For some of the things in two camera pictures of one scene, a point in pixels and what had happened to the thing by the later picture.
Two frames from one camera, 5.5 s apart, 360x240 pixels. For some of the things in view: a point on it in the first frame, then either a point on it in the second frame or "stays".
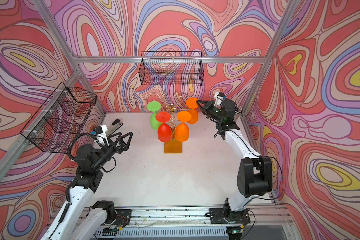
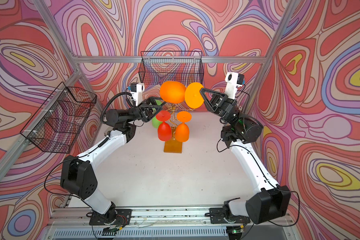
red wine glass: x=164 y=133 stays
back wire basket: x=172 y=68 stays
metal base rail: x=272 y=222 stays
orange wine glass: x=191 y=104 -> x=173 y=92
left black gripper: x=120 y=149 -> x=142 y=113
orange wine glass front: x=182 y=133 stays
